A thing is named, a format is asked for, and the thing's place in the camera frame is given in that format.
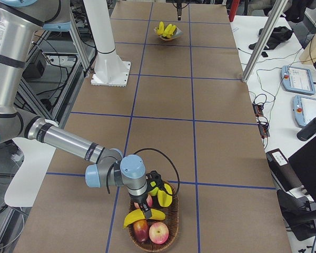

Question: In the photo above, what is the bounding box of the red yellow mango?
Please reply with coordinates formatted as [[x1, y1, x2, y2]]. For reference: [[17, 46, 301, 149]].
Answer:
[[133, 219, 149, 243]]

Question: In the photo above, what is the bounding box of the yellow banana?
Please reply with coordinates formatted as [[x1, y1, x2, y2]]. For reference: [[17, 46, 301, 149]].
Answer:
[[155, 21, 165, 36], [166, 24, 176, 36], [157, 183, 173, 207], [162, 28, 172, 39], [123, 209, 166, 228]]

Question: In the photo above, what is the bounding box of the red apple front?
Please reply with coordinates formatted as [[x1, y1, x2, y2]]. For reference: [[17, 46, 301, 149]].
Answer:
[[149, 222, 169, 245]]

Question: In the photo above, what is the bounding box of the wicker fruit basket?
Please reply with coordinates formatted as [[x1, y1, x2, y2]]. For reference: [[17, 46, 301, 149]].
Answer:
[[126, 180, 179, 252]]

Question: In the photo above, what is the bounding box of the green apple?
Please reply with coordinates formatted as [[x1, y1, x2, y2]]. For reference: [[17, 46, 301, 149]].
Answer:
[[149, 181, 159, 197]]

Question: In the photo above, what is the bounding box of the red apple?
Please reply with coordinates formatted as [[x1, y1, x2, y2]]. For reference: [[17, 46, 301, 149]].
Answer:
[[134, 194, 153, 209], [149, 222, 169, 245]]

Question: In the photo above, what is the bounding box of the blue teach pendant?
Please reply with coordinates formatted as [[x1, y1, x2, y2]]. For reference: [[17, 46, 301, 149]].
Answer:
[[293, 95, 316, 128], [281, 65, 315, 95]]

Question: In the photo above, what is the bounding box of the blue square plate orange rim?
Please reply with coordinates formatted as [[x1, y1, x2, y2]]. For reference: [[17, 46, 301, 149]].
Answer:
[[158, 27, 183, 41]]

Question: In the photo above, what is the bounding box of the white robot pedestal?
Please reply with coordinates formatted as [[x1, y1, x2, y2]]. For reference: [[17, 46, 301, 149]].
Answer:
[[84, 0, 131, 87]]

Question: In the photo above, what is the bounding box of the blue teach pendant far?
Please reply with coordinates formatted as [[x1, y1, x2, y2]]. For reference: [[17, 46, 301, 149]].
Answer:
[[281, 65, 315, 95]]

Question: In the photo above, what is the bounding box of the aluminium frame post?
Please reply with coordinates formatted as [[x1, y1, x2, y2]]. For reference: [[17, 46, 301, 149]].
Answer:
[[241, 0, 288, 83]]

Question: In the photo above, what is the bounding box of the red apple back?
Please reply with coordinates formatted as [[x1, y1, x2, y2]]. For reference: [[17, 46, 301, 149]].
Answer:
[[134, 194, 153, 209]]

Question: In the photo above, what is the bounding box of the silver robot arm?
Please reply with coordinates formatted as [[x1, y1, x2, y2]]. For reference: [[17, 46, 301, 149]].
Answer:
[[0, 1, 152, 219]]

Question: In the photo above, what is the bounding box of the black water bottle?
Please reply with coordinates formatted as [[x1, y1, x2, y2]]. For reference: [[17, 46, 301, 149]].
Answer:
[[297, 117, 316, 141]]

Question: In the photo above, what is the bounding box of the black monitor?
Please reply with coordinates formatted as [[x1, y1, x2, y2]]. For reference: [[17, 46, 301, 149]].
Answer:
[[289, 136, 316, 202]]

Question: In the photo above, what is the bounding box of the black cloth bag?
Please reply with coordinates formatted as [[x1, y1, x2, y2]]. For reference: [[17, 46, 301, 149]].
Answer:
[[264, 26, 293, 51]]

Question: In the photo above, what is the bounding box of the blue teach pendant near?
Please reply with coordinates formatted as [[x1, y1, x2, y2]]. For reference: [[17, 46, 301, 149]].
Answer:
[[293, 95, 316, 128]]

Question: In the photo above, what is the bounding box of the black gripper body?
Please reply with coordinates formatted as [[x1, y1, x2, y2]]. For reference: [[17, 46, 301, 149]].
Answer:
[[130, 194, 148, 204]]

